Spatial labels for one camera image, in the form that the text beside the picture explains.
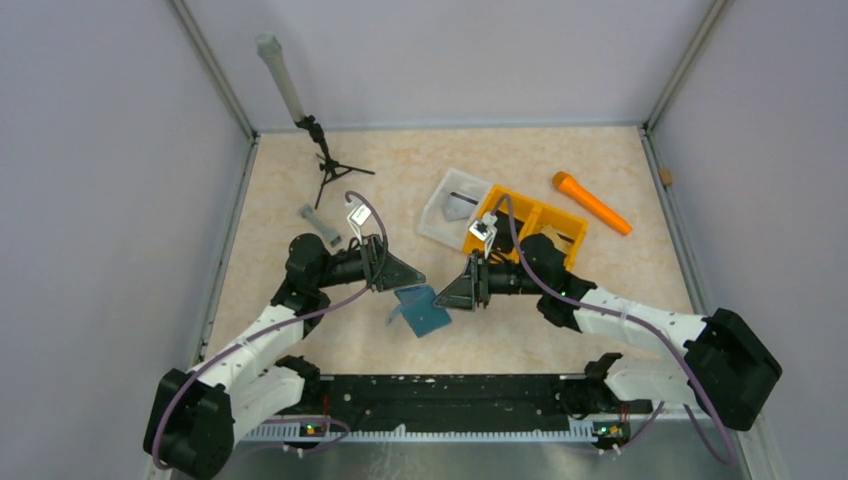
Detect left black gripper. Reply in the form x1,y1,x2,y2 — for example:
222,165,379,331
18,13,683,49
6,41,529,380
315,233,425,291

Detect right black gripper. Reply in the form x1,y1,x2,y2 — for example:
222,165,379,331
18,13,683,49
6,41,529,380
434,249,545,312

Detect blue card holder wallet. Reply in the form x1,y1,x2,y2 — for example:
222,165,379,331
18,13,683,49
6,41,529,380
386,284,452,338

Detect gold credit card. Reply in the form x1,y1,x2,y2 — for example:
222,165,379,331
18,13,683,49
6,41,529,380
540,225,571,254

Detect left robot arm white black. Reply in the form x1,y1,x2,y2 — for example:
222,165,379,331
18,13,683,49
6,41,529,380
143,233,426,479

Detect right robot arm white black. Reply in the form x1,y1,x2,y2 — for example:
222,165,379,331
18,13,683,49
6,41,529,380
434,234,783,431

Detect black block in bin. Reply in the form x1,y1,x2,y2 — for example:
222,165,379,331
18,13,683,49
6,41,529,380
492,210,515,255

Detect yellow two-compartment bin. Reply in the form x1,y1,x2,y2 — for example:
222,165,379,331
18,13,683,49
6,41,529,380
461,185,588,271

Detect grey dumbbell-shaped part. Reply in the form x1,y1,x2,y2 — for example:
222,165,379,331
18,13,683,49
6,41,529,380
298,204,342,247

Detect black mini tripod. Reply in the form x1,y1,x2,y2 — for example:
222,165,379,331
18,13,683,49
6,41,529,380
294,115,376,209

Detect grey tube on tripod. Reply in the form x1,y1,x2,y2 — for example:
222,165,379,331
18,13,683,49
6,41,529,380
256,33,306,127

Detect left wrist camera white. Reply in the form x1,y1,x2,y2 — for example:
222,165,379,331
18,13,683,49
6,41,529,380
346,201,372,241

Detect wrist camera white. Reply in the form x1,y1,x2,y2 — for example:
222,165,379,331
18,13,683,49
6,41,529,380
468,212,498,258
346,201,372,241

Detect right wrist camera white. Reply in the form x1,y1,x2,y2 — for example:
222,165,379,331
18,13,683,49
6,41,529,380
468,212,498,258

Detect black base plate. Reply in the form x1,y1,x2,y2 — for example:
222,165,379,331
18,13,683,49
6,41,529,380
279,374,653,433

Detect orange plastic cone handle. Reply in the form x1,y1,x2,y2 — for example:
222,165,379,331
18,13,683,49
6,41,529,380
552,171,633,236

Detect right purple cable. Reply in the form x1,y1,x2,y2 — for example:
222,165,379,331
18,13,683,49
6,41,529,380
493,193,738,466

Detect purple cable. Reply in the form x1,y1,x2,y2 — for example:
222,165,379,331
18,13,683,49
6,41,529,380
150,190,390,472
493,193,738,466

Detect small brown wall knob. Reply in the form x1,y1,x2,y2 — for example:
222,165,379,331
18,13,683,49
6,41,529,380
657,167,673,188

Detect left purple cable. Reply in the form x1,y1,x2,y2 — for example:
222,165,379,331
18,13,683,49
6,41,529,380
150,190,390,472

